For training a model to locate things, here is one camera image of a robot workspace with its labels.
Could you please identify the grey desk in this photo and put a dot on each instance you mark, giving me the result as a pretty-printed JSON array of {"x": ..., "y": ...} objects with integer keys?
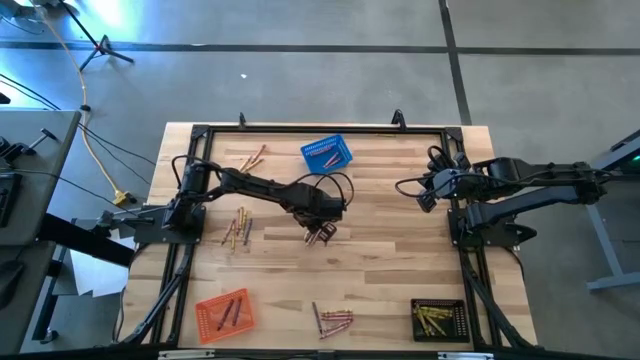
[{"x": 35, "y": 200}]

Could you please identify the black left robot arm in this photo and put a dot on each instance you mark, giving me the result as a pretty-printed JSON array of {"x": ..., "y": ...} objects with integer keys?
[{"x": 260, "y": 187}]

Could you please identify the orange plastic basket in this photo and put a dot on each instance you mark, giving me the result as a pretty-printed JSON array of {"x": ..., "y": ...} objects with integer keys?
[{"x": 210, "y": 320}]

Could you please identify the black keyboard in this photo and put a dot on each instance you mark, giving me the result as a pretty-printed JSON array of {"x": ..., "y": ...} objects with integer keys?
[{"x": 9, "y": 200}]

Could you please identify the red crayons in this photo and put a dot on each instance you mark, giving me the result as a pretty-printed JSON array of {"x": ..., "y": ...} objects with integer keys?
[{"x": 330, "y": 158}]

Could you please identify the black aluminium table frame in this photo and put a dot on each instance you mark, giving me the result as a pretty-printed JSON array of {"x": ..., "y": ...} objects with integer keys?
[{"x": 340, "y": 129}]

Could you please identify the black desk clamp tool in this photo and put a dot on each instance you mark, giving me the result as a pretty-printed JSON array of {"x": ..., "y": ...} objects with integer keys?
[{"x": 12, "y": 150}]

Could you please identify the dark desk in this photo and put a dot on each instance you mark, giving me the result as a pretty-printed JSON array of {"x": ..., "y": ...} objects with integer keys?
[{"x": 20, "y": 300}]

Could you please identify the blue plastic basket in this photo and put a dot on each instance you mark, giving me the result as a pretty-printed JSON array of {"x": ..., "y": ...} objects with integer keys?
[{"x": 312, "y": 162}]

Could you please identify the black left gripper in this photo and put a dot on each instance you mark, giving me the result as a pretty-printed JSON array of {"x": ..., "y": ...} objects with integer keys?
[{"x": 320, "y": 210}]

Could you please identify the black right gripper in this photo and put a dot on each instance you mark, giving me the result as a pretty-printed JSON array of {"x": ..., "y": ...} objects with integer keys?
[{"x": 447, "y": 184}]

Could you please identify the black caster wheel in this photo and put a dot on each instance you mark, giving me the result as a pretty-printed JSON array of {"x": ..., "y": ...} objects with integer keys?
[{"x": 48, "y": 336}]

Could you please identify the silver bracket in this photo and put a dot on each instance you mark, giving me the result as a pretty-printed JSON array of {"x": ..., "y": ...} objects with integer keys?
[
  {"x": 465, "y": 356},
  {"x": 185, "y": 354}
]

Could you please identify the table clamp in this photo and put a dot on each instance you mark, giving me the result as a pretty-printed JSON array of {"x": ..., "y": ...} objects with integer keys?
[
  {"x": 399, "y": 119},
  {"x": 242, "y": 121}
]

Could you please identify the black plastic basket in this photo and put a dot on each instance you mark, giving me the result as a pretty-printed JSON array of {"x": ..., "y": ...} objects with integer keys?
[{"x": 460, "y": 330}]

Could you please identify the black tripod stand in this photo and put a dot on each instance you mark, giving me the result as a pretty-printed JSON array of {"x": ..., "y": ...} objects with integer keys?
[{"x": 103, "y": 47}]

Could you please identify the white paper sheet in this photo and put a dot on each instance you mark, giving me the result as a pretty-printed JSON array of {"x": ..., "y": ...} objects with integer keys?
[{"x": 95, "y": 275}]

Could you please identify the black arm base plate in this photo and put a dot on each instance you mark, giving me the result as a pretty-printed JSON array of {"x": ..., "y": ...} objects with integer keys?
[
  {"x": 500, "y": 239},
  {"x": 150, "y": 235}
]

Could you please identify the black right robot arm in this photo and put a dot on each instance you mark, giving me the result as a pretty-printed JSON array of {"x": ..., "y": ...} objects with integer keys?
[{"x": 540, "y": 172}]

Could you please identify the black support beam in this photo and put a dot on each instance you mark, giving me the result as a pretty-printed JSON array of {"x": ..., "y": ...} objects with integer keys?
[{"x": 85, "y": 240}]

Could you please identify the grey-legged side table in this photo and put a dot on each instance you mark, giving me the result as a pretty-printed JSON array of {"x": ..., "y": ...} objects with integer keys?
[{"x": 612, "y": 280}]

